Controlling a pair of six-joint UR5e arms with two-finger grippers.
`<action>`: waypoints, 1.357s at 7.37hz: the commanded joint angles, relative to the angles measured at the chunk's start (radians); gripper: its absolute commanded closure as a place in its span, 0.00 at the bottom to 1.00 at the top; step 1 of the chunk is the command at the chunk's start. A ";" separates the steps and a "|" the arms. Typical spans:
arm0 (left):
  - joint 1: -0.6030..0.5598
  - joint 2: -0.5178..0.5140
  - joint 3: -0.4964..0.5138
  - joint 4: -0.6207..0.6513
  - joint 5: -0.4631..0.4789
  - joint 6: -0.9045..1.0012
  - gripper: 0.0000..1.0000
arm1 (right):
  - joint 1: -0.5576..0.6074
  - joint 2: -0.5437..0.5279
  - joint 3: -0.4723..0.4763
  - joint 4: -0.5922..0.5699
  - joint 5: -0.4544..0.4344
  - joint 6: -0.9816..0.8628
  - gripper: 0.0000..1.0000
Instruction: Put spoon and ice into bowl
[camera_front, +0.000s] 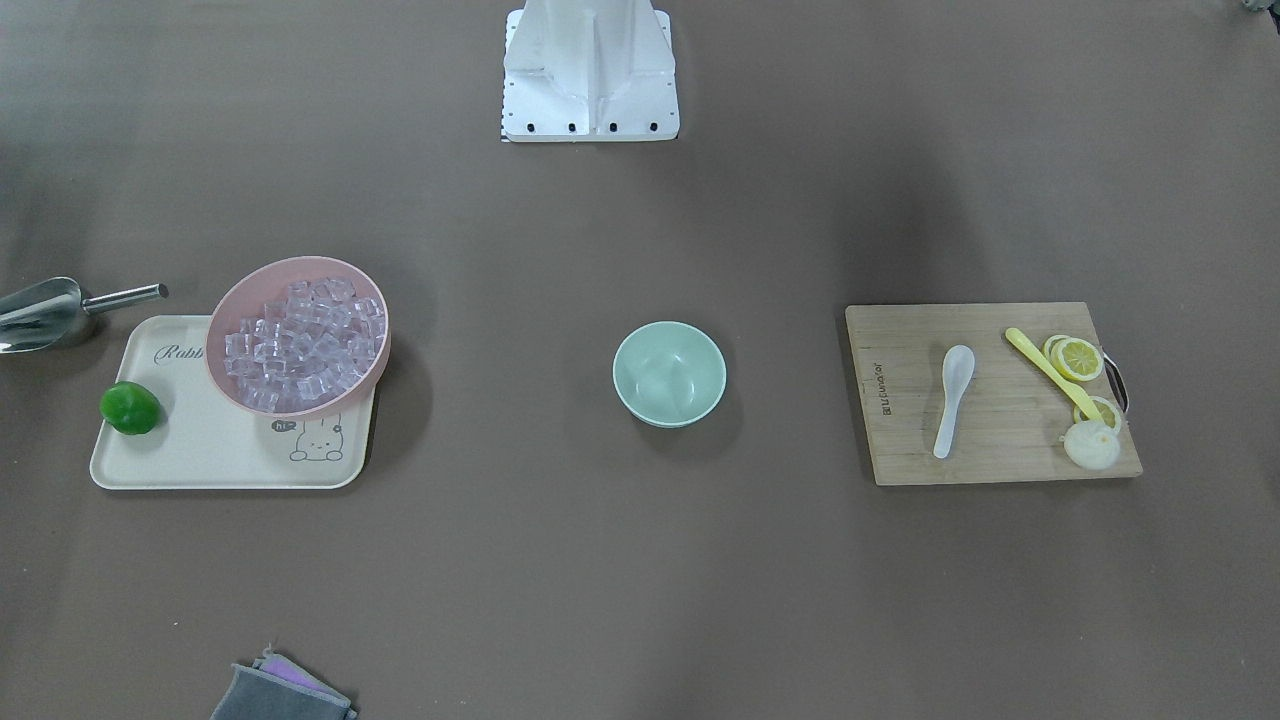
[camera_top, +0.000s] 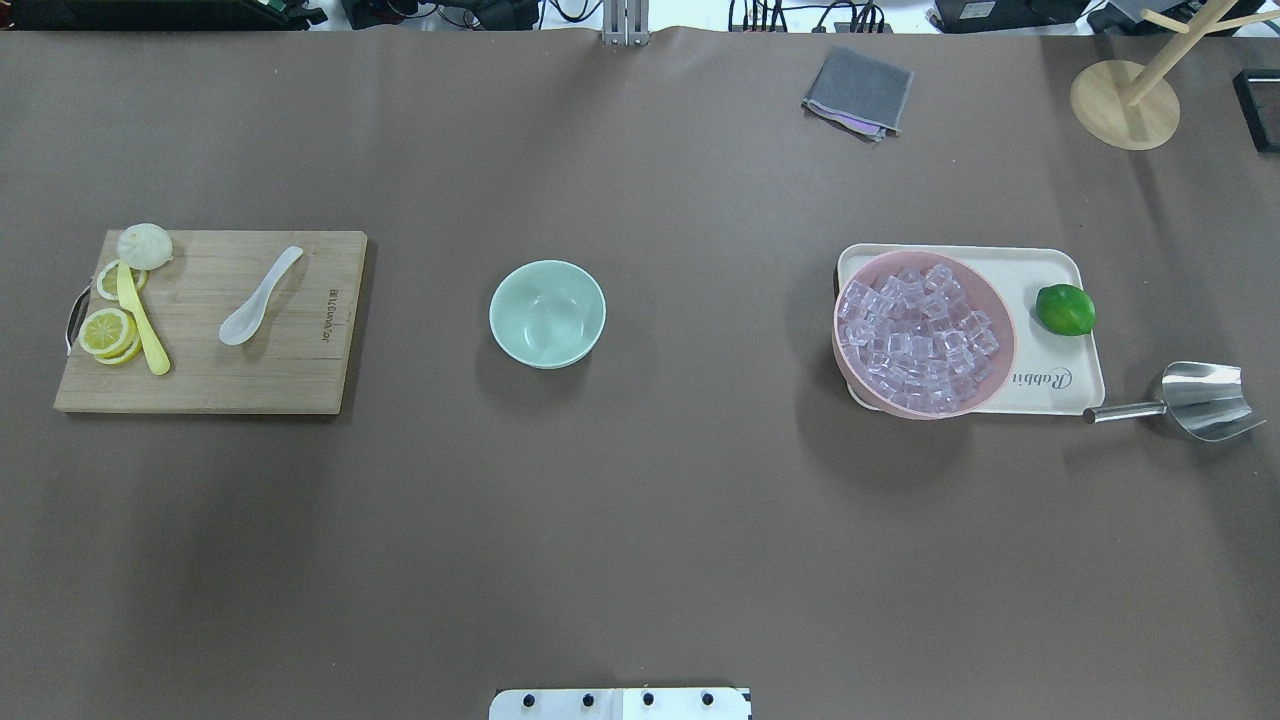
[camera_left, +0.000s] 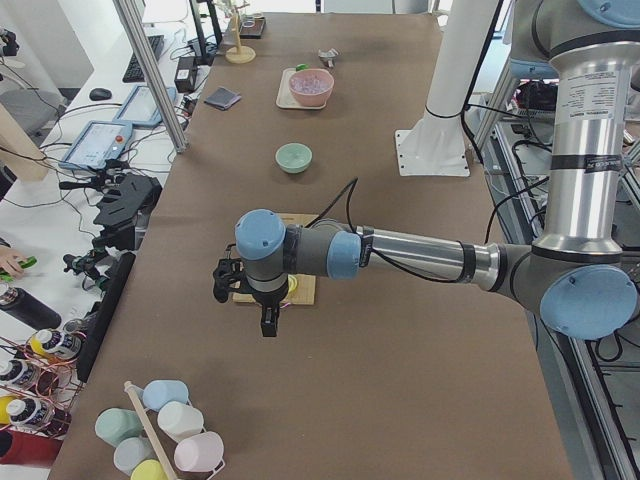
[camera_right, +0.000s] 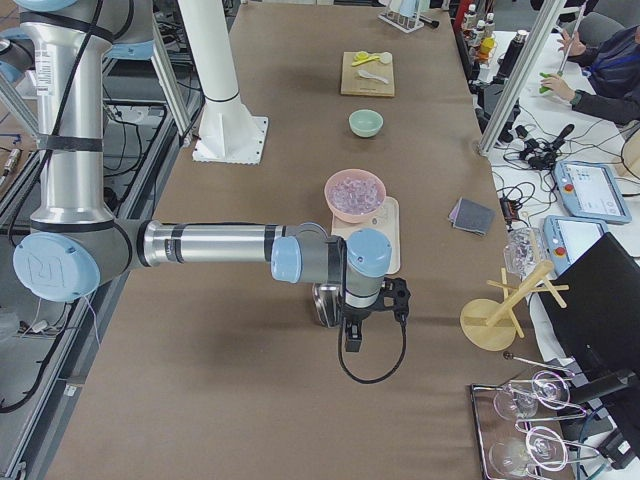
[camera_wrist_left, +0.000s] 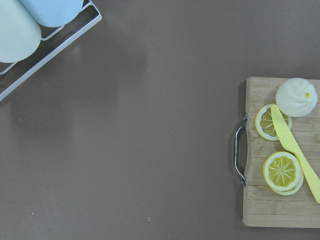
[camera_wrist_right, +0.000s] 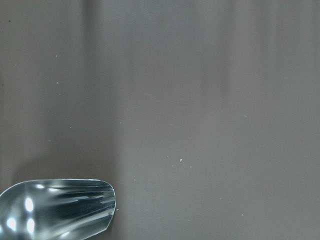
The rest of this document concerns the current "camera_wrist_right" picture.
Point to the metal ice scoop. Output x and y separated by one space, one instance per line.
56 209

